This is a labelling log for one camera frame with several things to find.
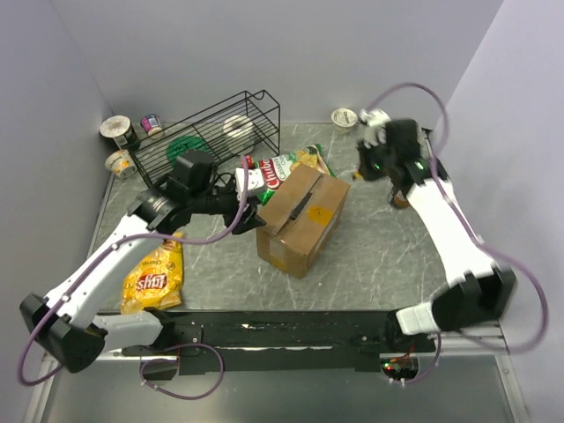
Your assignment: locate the black wire rack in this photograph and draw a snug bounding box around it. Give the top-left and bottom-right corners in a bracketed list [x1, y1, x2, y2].
[132, 90, 281, 185]

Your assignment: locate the white yogurt cup back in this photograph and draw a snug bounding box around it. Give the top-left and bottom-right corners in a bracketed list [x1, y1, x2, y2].
[330, 108, 358, 133]

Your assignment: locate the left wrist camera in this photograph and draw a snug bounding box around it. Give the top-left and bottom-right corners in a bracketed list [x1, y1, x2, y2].
[234, 167, 267, 198]

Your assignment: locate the green round lid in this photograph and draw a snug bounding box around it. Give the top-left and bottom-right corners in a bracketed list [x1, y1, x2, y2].
[166, 136, 210, 163]

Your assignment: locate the purple yogurt cup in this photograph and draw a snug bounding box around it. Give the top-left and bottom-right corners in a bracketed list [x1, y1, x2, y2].
[140, 114, 164, 139]

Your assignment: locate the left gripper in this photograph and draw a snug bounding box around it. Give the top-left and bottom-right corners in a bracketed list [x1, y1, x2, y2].
[190, 179, 267, 233]

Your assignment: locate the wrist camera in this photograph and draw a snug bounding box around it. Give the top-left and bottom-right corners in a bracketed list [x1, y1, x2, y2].
[359, 108, 391, 148]
[234, 167, 267, 198]

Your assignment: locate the green Chuba cassava chips bag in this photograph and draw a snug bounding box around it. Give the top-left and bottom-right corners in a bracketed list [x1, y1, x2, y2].
[249, 144, 334, 205]

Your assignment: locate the yellow Lays chips bag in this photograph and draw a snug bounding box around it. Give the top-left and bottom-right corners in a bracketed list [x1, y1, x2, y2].
[121, 240, 183, 315]

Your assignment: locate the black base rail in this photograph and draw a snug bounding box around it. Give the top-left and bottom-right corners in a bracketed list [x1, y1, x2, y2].
[122, 310, 435, 375]

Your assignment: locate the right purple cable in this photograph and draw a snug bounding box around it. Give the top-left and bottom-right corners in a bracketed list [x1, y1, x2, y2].
[365, 82, 550, 385]

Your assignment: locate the purple cable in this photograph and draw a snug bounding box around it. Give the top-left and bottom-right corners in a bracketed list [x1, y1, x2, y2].
[365, 82, 550, 385]
[17, 154, 252, 388]

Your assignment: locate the brown tin can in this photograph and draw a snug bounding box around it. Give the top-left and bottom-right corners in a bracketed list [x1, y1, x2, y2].
[388, 187, 410, 210]

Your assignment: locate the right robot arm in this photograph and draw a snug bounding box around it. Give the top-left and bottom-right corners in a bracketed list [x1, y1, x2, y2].
[357, 112, 516, 352]

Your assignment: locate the white tape roll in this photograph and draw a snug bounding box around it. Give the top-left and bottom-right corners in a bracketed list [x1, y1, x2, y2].
[223, 115, 256, 155]

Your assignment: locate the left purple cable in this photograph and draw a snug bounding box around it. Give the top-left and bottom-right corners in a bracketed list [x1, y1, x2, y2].
[17, 154, 252, 388]

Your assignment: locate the orange white yogurt cup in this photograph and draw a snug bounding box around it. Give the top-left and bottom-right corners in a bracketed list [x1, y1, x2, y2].
[105, 150, 137, 180]

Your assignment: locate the brown cardboard express box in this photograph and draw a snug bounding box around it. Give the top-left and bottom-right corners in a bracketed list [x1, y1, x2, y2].
[256, 164, 350, 278]

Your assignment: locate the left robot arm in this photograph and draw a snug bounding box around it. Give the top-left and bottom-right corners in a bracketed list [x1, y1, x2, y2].
[19, 150, 266, 373]

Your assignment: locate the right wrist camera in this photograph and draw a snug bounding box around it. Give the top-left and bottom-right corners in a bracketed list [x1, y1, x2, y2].
[359, 108, 391, 148]

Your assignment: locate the black yogurt cup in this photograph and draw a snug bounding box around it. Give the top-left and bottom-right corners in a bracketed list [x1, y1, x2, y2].
[100, 115, 140, 152]

